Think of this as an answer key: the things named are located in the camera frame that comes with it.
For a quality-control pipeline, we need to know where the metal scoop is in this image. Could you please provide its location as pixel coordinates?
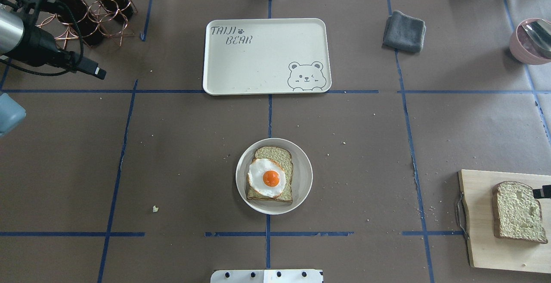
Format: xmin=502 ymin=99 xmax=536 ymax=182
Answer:
xmin=521 ymin=19 xmax=551 ymax=59

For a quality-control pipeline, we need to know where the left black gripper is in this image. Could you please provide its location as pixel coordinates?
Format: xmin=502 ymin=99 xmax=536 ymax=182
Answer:
xmin=11 ymin=0 xmax=106 ymax=80

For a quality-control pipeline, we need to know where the cream bear tray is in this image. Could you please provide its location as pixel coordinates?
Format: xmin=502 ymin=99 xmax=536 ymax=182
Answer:
xmin=203 ymin=18 xmax=332 ymax=95

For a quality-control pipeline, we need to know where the copper wire bottle rack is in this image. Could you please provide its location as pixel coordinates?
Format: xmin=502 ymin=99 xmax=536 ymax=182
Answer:
xmin=55 ymin=0 xmax=136 ymax=45

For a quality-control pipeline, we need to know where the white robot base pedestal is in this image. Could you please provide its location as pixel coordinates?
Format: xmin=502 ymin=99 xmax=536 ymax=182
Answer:
xmin=210 ymin=269 xmax=324 ymax=283

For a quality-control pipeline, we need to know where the white round plate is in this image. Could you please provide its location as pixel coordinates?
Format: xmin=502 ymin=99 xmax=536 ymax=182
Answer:
xmin=235 ymin=138 xmax=313 ymax=215

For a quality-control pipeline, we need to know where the pink bowl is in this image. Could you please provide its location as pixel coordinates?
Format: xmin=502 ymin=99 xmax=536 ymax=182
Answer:
xmin=509 ymin=18 xmax=550 ymax=65

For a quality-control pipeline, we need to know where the wooden cutting board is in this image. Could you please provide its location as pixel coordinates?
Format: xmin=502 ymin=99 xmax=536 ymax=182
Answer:
xmin=459 ymin=169 xmax=551 ymax=274

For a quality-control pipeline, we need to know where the bread slice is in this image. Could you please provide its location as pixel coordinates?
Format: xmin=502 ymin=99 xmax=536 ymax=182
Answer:
xmin=247 ymin=146 xmax=294 ymax=204
xmin=492 ymin=181 xmax=549 ymax=244

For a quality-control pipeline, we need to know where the dark green wine bottle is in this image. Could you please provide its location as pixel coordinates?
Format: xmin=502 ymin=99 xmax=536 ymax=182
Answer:
xmin=58 ymin=0 xmax=104 ymax=46

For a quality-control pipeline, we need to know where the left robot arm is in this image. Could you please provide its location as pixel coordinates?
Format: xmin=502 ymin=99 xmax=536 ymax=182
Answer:
xmin=1 ymin=0 xmax=106 ymax=80

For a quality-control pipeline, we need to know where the fried egg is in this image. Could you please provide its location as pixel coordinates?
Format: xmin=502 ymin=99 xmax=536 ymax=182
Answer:
xmin=247 ymin=158 xmax=287 ymax=198

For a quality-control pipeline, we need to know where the bread slice on plate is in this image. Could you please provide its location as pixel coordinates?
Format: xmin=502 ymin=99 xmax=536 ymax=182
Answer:
xmin=247 ymin=146 xmax=294 ymax=204

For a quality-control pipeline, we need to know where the grey folded cloth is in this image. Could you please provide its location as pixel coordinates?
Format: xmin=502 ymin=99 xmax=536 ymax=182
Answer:
xmin=383 ymin=10 xmax=426 ymax=53

